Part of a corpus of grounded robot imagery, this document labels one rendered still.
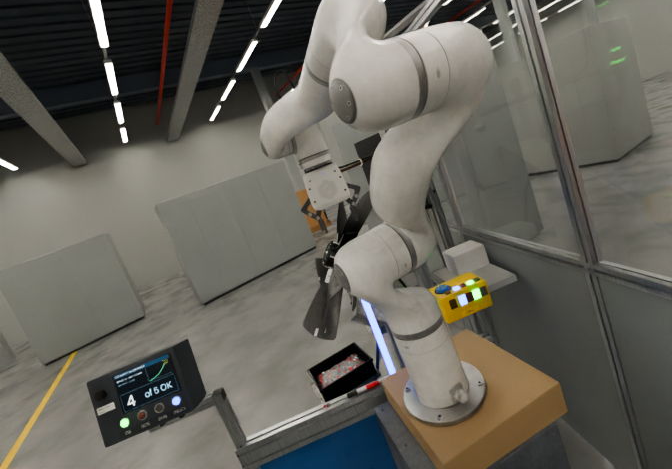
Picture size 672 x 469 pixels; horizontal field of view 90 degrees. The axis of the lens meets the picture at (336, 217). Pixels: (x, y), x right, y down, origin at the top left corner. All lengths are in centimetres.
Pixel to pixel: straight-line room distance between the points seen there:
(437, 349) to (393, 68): 57
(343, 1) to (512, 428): 81
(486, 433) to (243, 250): 635
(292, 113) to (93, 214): 1285
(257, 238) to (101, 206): 749
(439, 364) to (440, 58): 59
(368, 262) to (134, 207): 1288
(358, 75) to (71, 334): 833
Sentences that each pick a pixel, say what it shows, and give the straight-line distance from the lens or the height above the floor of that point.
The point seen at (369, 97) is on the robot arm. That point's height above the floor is 163.
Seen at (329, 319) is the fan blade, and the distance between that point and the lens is 147.
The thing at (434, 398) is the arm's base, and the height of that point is 103.
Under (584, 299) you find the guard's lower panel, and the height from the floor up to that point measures 84.
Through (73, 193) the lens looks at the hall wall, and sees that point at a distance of 1357.
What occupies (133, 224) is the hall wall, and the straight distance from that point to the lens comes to 1336.
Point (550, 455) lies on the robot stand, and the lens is 94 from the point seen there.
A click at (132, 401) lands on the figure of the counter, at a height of 116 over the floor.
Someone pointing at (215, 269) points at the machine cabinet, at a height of 54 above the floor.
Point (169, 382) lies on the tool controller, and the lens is 116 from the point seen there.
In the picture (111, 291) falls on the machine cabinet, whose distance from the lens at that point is 833.
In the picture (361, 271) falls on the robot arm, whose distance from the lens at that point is 65.
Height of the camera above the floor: 158
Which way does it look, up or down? 8 degrees down
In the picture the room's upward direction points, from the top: 21 degrees counter-clockwise
